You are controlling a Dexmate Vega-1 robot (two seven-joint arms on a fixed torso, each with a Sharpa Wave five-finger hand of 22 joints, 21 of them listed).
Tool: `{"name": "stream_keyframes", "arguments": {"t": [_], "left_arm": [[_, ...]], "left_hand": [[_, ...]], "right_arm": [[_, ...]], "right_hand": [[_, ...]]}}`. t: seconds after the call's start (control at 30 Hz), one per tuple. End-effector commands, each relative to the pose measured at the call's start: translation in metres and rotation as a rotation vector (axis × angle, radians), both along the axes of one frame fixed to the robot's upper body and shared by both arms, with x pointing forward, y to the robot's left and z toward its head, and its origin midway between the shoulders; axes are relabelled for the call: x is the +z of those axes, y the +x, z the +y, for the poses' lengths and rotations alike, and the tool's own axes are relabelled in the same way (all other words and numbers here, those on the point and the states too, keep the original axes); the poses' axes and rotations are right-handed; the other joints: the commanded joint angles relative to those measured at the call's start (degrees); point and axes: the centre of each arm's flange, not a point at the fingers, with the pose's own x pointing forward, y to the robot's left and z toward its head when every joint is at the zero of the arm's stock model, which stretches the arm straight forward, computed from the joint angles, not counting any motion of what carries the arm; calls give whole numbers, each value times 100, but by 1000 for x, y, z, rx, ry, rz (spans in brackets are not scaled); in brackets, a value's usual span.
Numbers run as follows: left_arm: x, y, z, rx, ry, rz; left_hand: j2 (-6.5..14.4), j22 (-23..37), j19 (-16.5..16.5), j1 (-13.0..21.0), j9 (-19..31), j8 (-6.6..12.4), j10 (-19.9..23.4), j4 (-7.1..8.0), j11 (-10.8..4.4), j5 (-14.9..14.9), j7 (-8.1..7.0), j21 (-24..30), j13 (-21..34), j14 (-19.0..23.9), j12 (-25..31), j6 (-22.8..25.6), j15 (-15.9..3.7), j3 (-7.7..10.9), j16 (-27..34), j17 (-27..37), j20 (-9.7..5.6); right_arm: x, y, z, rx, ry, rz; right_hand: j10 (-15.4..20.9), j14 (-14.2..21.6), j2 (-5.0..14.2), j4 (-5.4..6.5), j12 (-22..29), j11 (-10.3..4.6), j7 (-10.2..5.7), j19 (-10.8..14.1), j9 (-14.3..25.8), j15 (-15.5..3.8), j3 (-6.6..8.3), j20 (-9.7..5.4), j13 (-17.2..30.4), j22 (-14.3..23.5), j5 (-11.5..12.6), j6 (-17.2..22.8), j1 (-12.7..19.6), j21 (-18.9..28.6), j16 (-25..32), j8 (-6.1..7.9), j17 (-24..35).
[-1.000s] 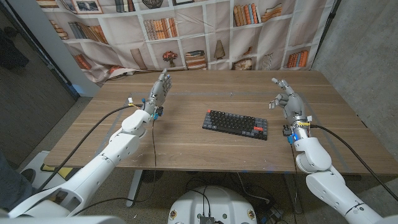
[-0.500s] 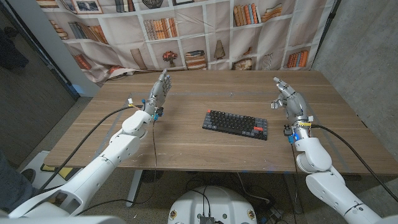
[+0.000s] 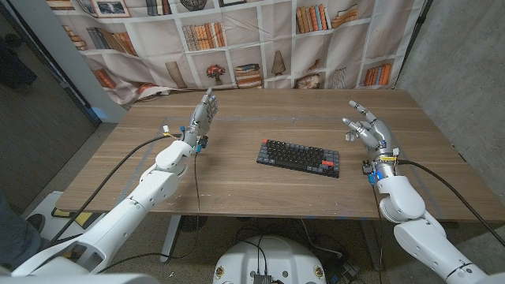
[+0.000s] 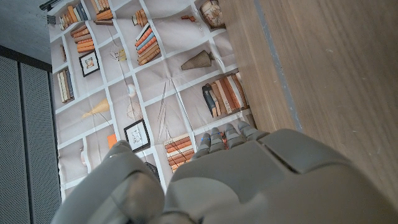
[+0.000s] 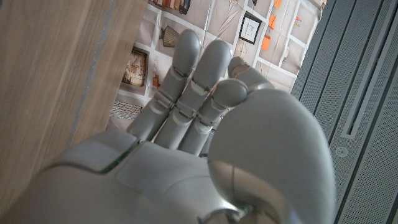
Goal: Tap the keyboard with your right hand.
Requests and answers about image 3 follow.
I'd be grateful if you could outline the white robot torso base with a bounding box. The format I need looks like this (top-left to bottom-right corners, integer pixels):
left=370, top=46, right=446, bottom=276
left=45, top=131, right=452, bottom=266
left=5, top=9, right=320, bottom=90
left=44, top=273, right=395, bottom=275
left=211, top=235, right=327, bottom=284

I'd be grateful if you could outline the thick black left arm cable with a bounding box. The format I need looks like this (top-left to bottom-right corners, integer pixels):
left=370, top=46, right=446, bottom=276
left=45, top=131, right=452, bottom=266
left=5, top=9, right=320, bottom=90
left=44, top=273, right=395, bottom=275
left=49, top=133, right=182, bottom=245

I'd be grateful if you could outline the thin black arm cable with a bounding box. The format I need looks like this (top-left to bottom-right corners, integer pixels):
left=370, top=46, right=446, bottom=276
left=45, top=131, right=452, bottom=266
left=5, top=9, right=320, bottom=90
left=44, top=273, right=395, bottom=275
left=370, top=181, right=384, bottom=274
left=96, top=151, right=201, bottom=275

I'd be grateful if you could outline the white table leg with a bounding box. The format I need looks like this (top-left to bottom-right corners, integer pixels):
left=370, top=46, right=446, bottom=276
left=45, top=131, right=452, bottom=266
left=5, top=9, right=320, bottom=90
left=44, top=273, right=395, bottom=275
left=159, top=215, right=182, bottom=263

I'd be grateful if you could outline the black torso cable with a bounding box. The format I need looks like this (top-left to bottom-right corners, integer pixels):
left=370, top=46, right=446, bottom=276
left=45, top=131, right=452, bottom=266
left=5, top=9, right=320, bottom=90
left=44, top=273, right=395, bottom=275
left=240, top=235, right=269, bottom=277

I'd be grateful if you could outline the person's leg in jeans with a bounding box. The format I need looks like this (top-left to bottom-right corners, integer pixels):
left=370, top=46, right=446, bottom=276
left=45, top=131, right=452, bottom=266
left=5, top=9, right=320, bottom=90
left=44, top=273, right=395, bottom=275
left=0, top=192, right=44, bottom=271

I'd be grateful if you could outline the white floor cable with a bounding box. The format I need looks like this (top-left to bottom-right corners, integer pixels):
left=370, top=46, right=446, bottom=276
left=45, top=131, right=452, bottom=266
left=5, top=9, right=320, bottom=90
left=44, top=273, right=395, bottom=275
left=300, top=219, right=344, bottom=258

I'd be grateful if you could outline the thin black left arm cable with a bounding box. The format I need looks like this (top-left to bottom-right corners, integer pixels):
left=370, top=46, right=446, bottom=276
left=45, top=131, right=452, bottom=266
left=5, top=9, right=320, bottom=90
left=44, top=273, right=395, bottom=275
left=96, top=151, right=201, bottom=275

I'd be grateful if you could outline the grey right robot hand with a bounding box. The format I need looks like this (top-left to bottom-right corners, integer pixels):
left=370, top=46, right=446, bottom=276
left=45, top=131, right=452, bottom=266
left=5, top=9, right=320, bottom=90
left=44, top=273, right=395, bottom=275
left=341, top=99, right=399, bottom=179

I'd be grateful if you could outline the printed bookshelf backdrop cloth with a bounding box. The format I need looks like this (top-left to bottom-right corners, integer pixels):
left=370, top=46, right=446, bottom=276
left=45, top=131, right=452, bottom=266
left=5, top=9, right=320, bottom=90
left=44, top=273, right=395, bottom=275
left=45, top=0, right=427, bottom=110

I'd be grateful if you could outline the white floor platform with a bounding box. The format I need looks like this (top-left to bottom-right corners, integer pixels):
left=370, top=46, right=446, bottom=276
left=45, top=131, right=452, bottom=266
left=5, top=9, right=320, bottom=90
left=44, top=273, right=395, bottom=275
left=23, top=191, right=107, bottom=241

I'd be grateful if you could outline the yellow and black floor item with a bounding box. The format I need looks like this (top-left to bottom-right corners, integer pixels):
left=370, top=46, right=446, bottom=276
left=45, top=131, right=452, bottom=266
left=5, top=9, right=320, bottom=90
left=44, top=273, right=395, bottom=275
left=50, top=207, right=106, bottom=230

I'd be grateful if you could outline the power strip on floor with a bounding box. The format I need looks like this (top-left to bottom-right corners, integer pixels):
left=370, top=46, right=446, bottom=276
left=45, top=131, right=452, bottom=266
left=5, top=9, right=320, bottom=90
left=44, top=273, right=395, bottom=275
left=329, top=260, right=361, bottom=284

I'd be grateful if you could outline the black shoe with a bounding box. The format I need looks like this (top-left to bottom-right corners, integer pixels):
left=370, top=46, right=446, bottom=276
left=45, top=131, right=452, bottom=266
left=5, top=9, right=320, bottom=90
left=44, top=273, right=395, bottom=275
left=25, top=213, right=47, bottom=234

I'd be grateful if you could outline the grey table leg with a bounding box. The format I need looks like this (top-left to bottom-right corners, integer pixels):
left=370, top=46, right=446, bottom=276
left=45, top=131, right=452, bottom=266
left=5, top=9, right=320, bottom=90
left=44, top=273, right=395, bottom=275
left=359, top=219, right=384, bottom=272

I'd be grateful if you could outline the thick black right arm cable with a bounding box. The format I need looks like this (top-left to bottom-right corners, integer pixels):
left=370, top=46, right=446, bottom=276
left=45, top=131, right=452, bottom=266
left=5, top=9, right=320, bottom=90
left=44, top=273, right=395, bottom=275
left=397, top=159, right=505, bottom=248

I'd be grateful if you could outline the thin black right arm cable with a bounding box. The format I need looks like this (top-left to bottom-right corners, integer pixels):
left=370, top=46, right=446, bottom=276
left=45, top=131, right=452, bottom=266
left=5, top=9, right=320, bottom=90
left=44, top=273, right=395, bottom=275
left=370, top=181, right=384, bottom=274

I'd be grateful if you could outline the black keyboard with red keys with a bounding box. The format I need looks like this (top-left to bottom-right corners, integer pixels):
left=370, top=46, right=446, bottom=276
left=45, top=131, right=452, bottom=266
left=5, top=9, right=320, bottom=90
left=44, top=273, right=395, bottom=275
left=256, top=138, right=341, bottom=179

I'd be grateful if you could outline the black round floor object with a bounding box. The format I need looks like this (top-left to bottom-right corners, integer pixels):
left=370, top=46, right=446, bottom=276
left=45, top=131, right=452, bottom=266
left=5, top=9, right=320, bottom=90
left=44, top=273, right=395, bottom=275
left=179, top=215, right=209, bottom=234

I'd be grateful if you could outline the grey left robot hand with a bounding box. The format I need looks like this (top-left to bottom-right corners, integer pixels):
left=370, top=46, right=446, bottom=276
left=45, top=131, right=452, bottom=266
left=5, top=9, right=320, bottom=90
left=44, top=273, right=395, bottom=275
left=180, top=87, right=219, bottom=150

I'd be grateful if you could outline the black backdrop stand pole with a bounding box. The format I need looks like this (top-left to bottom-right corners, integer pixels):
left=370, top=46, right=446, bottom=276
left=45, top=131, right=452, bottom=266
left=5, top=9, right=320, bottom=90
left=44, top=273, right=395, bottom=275
left=394, top=0, right=434, bottom=90

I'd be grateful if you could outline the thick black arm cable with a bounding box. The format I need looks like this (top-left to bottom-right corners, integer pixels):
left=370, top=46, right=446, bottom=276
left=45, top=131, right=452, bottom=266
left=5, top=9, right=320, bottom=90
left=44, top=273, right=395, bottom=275
left=397, top=159, right=505, bottom=248
left=49, top=133, right=182, bottom=245

